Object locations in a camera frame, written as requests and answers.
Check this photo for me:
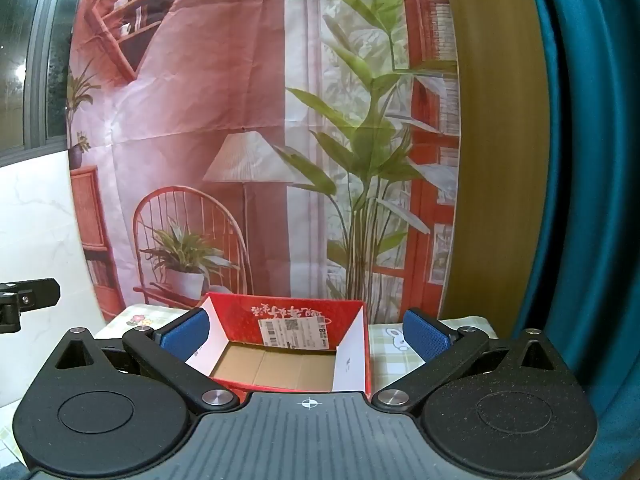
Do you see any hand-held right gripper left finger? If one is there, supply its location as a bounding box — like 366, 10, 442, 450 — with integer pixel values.
52, 307, 241, 417

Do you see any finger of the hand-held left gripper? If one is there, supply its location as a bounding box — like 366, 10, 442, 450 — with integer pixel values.
15, 278, 61, 309

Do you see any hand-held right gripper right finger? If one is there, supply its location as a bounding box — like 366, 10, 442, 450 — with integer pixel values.
372, 309, 568, 416

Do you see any red strawberry print cardboard box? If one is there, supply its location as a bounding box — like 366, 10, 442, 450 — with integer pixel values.
185, 291, 373, 395

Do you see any dark glass window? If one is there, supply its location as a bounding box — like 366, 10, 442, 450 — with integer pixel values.
0, 0, 88, 166

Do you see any teal curtain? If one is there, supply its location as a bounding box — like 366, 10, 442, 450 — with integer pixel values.
510, 0, 640, 480

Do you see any printed room scene wall cloth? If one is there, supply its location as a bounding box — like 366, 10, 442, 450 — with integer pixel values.
65, 0, 461, 323

